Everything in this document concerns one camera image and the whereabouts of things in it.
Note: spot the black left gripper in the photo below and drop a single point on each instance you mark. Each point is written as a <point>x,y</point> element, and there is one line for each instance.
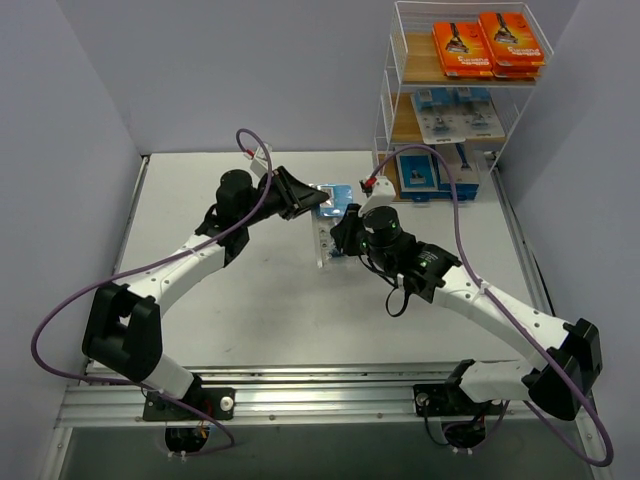
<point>286,192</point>

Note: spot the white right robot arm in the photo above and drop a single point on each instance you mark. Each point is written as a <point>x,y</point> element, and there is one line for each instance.
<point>559,360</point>

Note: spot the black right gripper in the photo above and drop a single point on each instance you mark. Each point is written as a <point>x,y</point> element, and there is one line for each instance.
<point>345,233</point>

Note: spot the clear blister razor pack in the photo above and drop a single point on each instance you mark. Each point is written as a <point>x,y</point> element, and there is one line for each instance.
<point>475,108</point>
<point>436,116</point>
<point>326,216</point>

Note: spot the orange Gillette box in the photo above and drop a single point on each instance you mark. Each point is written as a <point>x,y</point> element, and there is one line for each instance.
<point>516,73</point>
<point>510,41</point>
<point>461,51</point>

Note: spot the Harry's box white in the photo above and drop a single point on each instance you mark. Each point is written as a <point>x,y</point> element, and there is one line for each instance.
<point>460,161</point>

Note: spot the grey blue Harry's box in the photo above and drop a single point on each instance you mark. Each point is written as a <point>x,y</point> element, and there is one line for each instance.
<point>416,175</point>

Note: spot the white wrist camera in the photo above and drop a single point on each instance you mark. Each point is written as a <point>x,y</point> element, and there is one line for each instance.
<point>379,192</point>
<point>259,164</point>

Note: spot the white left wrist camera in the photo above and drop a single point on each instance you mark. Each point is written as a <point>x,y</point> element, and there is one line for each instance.
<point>259,164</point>

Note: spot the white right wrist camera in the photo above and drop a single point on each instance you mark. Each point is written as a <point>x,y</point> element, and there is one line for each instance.
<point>379,192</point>

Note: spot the white wire wooden shelf rack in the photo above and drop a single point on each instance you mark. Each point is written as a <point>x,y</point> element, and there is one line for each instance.
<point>412,63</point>

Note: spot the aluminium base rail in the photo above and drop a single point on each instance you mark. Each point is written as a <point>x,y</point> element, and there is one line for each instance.
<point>275,395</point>

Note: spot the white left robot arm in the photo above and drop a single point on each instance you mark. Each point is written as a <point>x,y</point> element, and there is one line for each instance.
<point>124,327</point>

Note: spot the clear blister razor pack top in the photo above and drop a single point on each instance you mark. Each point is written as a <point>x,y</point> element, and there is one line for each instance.
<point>326,216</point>

